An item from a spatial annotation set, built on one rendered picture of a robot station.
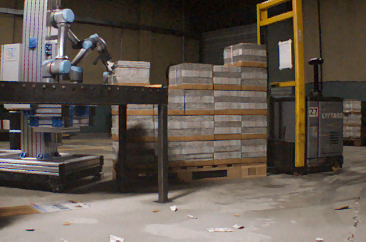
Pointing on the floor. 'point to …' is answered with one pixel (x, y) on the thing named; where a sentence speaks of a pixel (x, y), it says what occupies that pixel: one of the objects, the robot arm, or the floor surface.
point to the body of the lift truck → (314, 129)
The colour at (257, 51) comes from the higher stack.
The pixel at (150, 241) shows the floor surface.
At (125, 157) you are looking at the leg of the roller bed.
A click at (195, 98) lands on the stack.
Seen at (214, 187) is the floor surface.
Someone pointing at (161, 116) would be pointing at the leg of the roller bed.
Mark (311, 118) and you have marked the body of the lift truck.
